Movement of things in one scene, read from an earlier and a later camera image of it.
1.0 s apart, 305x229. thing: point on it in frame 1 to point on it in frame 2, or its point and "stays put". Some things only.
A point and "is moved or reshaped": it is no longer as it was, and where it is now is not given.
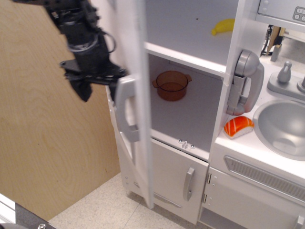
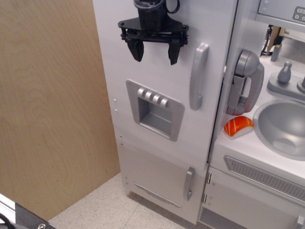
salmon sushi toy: x=238 y=127 stays put
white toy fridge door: x=125 y=20 is moved or reshaped
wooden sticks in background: x=274 y=31 stays put
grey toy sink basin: x=279 y=125 stays put
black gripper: x=91 y=62 to x=154 y=26
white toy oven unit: x=249 y=187 stays put
